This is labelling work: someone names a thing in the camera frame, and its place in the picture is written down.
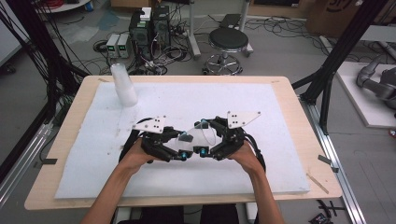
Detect black computer tower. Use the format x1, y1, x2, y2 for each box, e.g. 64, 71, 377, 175
151, 5, 172, 49
128, 9, 154, 61

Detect person's dark trousers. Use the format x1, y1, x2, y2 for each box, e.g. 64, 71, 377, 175
118, 203, 241, 224

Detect white round table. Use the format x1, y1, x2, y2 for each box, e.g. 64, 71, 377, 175
35, 0, 92, 14

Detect grey stand leg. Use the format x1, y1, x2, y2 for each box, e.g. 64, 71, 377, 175
186, 0, 203, 61
238, 0, 254, 58

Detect person's right hand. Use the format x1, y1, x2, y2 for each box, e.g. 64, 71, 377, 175
228, 139, 265, 175

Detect tangle of floor cables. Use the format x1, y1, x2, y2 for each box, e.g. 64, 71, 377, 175
92, 18, 200, 77

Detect black round stool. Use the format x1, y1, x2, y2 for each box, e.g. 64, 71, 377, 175
203, 27, 250, 77

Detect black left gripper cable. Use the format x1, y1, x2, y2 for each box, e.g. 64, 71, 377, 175
119, 117, 154, 163

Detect thin wooden stick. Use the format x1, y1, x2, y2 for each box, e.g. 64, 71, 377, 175
305, 173, 330, 195

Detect white table leg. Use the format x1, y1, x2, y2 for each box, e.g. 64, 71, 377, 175
246, 203, 261, 222
116, 207, 132, 224

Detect white board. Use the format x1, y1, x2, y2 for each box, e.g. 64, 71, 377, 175
335, 61, 396, 130

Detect grey bench power supply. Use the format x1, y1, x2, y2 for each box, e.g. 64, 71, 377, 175
117, 33, 133, 60
106, 33, 120, 59

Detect single clear plastic cup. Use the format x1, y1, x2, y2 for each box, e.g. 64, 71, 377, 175
177, 121, 218, 151

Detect black flat device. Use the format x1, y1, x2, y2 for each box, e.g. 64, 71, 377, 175
219, 13, 243, 30

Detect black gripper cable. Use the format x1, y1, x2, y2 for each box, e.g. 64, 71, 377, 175
244, 133, 267, 173
119, 117, 154, 163

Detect grey shelf board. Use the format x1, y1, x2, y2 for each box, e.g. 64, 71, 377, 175
360, 24, 396, 44

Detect aluminium rail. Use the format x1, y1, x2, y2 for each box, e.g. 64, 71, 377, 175
0, 121, 54, 208
298, 95, 368, 224

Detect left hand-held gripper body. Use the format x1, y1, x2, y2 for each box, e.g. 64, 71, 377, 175
133, 116, 183, 162

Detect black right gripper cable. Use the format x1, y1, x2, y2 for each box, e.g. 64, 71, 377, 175
244, 133, 267, 173

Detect small white box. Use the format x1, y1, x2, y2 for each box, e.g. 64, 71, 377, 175
139, 7, 153, 22

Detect person's left hand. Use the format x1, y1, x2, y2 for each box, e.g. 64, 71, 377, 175
120, 138, 162, 175

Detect black metal frame with cables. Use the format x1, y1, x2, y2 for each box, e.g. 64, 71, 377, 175
0, 0, 92, 185

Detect white foam mat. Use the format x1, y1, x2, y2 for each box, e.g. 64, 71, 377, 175
55, 82, 311, 200

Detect small black device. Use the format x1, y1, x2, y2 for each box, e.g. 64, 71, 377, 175
309, 212, 333, 224

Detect cardboard box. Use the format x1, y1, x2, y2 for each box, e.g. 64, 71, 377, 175
305, 0, 396, 39

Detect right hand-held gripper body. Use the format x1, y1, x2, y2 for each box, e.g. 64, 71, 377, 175
211, 110, 262, 161

